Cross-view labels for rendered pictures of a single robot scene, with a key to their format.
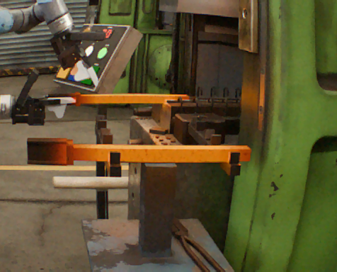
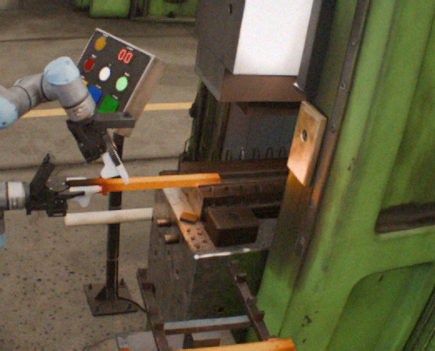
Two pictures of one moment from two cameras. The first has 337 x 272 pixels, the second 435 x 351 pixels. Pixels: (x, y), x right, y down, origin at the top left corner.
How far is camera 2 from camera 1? 0.63 m
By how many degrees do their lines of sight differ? 18
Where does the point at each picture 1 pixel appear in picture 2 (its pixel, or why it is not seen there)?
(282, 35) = (347, 195)
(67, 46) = (90, 134)
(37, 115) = (58, 206)
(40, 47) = not seen: outside the picture
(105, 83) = not seen: hidden behind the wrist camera
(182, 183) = (212, 281)
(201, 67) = (232, 123)
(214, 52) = not seen: hidden behind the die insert
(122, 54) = (144, 89)
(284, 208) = (316, 333)
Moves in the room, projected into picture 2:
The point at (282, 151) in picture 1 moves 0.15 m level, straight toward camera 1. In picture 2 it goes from (321, 294) to (318, 338)
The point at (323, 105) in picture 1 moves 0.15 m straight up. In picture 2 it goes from (375, 250) to (394, 196)
